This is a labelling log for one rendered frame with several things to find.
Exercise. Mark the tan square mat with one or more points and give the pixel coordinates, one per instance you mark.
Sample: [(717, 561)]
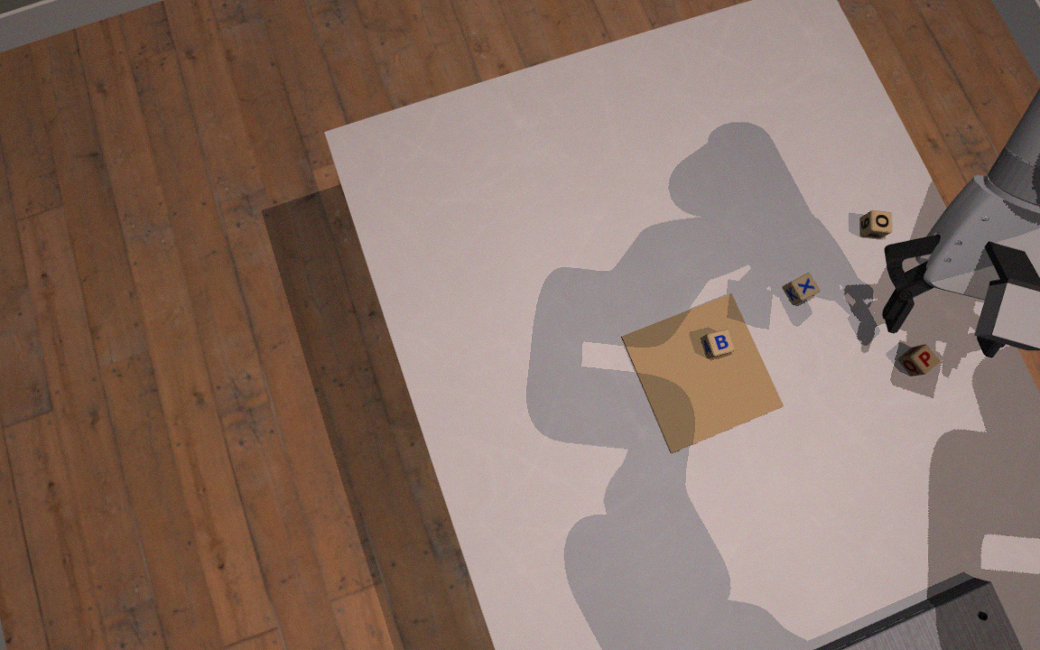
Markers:
[(694, 397)]

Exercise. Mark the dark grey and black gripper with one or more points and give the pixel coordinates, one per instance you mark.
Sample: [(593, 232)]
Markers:
[(979, 214)]

